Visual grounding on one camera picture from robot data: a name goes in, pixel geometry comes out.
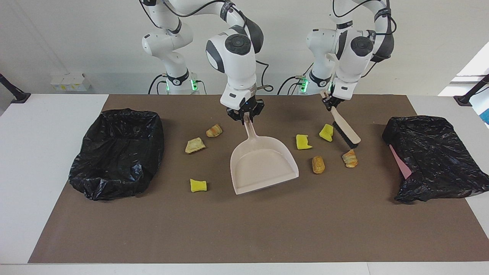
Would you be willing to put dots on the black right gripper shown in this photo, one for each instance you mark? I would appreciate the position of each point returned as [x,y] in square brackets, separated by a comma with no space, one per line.
[252,105]

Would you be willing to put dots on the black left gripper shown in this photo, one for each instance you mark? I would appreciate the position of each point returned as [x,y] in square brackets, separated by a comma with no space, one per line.
[335,98]

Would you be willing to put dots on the beige hand brush black bristles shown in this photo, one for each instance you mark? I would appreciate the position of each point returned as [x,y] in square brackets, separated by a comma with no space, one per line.
[345,126]

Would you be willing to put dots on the yellow diamond sponge piece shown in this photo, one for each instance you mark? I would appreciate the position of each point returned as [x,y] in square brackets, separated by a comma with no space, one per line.
[326,132]

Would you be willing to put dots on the pale striped croissant toy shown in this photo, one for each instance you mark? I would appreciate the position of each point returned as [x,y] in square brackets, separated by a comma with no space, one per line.
[214,130]

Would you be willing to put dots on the yellow notched sponge piece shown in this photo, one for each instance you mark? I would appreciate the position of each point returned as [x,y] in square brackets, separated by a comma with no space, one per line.
[303,141]

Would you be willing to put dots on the beige plastic dustpan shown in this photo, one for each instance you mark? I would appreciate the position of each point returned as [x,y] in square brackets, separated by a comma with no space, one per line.
[263,164]

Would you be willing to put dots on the orange striped croissant toy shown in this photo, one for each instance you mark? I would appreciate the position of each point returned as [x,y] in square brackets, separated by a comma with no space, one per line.
[350,158]

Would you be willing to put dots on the pale beige foam chunk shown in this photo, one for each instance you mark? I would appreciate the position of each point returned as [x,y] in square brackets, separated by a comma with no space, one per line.
[195,145]

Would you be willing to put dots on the brown bread roll toy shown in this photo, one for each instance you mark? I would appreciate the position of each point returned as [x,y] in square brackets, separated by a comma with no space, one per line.
[318,164]

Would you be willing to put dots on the yellow wedge sponge piece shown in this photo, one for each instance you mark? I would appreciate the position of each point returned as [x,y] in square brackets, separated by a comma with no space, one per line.
[198,185]

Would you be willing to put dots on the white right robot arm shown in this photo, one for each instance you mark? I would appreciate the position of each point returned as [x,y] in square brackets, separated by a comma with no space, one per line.
[237,72]

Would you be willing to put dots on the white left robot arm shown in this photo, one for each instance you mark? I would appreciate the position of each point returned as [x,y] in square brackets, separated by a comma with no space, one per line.
[349,65]

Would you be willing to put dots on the pink plastic bin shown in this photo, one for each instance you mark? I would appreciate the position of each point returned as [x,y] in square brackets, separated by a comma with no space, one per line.
[401,164]

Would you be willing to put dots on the crumpled black trash bag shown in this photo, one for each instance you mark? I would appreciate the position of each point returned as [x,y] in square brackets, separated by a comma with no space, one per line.
[435,160]

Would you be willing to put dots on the open black trash bag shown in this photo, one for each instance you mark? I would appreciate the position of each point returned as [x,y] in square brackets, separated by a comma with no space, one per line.
[114,152]

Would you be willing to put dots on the brown table mat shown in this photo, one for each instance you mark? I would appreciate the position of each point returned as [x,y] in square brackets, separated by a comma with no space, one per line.
[244,229]

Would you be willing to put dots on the blue object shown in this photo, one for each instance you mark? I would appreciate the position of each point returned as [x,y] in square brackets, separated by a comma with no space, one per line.
[486,114]

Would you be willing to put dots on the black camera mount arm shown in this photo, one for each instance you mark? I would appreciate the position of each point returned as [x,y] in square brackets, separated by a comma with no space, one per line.
[13,91]
[471,91]

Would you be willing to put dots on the white wall socket box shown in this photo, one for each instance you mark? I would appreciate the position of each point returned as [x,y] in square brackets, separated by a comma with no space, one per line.
[70,82]

